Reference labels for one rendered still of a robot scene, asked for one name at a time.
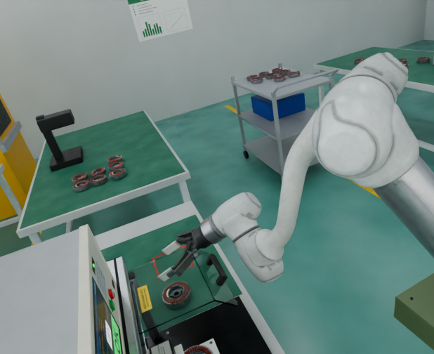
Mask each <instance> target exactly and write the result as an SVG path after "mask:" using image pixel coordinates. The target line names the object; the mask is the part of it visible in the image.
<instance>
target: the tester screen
mask: <svg viewBox="0 0 434 354"><path fill-rule="evenodd" d="M94 294H95V309H96V338H97V354H114V341H113V333H112V320H111V312H110V311H109V315H110V329H111V337H112V349H111V347H110V345H109V343H108V342H107V333H106V324H105V307H104V299H103V297H102V295H101V294H100V292H99V290H98V288H97V286H96V284H95V282H94Z"/></svg>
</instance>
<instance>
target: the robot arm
mask: <svg viewBox="0 0 434 354"><path fill-rule="evenodd" d="M408 77H409V76H408V69H407V68H406V67H405V66H404V65H403V64H402V63H401V62H400V61H399V60H398V59H397V58H395V57H394V56H393V55H392V54H390V53H389V52H385V53H377V54H376V55H373V56H371V57H369V58H367V59H366V60H363V61H362V62H361V63H359V64H358V65H357V66H356V67H354V68H353V69H352V70H351V71H350V72H349V73H348V74H347V75H346V76H345V77H343V78H342V79H341V80H340V81H339V82H338V83H337V84H336V85H335V86H334V87H333V88H332V90H330V92H328V94H327V95H326V96H325V98H324V100H323V101H322V103H321V105H320V106H319V107H318V108H317V109H316V111H315V113H314V114H313V116H312V117H311V119H310V121H309V122H308V123H307V125H306V126H305V128H304V129H303V130H302V132H301V133H300V135H299V136H298V138H297V139H296V140H295V142H294V144H293V145H292V147H291V149H290V151H289V154H288V156H287V159H286V162H285V165H284V171H283V177H282V187H281V193H280V204H279V210H278V216H277V222H276V225H275V227H274V229H273V230H269V229H262V230H261V228H260V227H259V225H258V223H257V220H256V218H257V217H258V216H259V214H260V212H261V209H262V206H261V203H260V202H259V201H258V199H257V198H256V197H255V196H254V195H253V194H252V193H250V192H243V193H240V194H238V195H235V196H234V197H232V198H230V199H229V200H227V201H226V202H224V203H223V204H222V205H220V206H219V207H218V208H217V210H216V211H215V212H214V213H213V214H211V215H210V216H209V217H208V218H206V219H205V220H204V221H202V222H201V224H200V226H199V227H198V228H193V229H191V230H189V231H187V232H183V233H181V234H178V238H177V239H176V241H174V242H172V243H171V244H170V245H169V246H167V247H166V248H165V249H163V250H162V251H163V252H164V253H165V254H166V255H169V254H170V253H172V252H173V251H175V250H176V249H177V248H179V247H180V244H181V245H182V244H186V248H187V247H192V248H195V249H205V248H207V247H209V246H210V245H211V244H216V243H218V242H220V241H221V240H222V239H223V238H225V237H227V236H228V237H229V238H230V239H231V240H232V242H233V243H234V245H235V247H236V249H237V252H238V254H239V256H240V257H241V259H242V260H243V262H244V264H245V266H246V267H247V268H248V269H249V271H250V272H251V274H252V275H253V276H254V277H255V278H257V279H258V280H260V281H261V282H265V283H269V282H272V281H274V280H276V279H278V278H279V277H281V276H282V273H283V271H284V264H283V261H282V255H283V253H284V246H285V245H286V244H287V242H288V241H289V240H290V238H291V236H292V234H293V232H294V228H295V225H296V220H297V216H298V210H299V206H300V202H301V195H302V192H303V185H304V181H305V175H306V172H307V170H308V167H309V165H310V163H311V161H312V160H313V159H314V158H315V157H317V159H318V160H319V162H320V164H321V165H322V166H323V167H324V168H325V169H326V170H327V171H329V172H331V173H332V174H334V175H336V176H340V177H342V178H349V179H350V180H352V181H354V182H355V183H357V184H358V185H361V186H363V187H366V188H372V189H373V190H374V191H375V193H376V194H377V195H378V196H379V197H380V198H381V199H382V200H383V201H384V202H385V203H386V205H387V206H388V207H389V208H390V209H391V211H392V212H393V213H394V214H395V215H396V216H397V217H398V218H399V219H400V220H401V221H402V223H403V224H404V225H405V226H406V227H407V229H408V230H409V231H410V232H411V233H412V234H413V236H415V238H417V240H418V241H419V242H420V243H421V244H422V245H423V247H424V248H425V249H426V250H427V251H428V253H429V254H430V255H431V256H432V257H433V258H434V173H433V171H432V170H431V169H430V168H429V166H428V165H427V164H426V163H425V162H424V161H423V160H422V158H421V157H420V156H419V143H418V140H417V139H416V137H415V135H414V134H413V132H412V130H411V129H410V127H409V125H408V123H407V122H406V120H405V118H404V116H403V114H402V112H401V110H400V108H399V106H398V105H397V104H396V101H397V97H398V96H399V95H400V94H401V92H402V90H403V88H404V87H405V84H406V83H407V80H408Z"/></svg>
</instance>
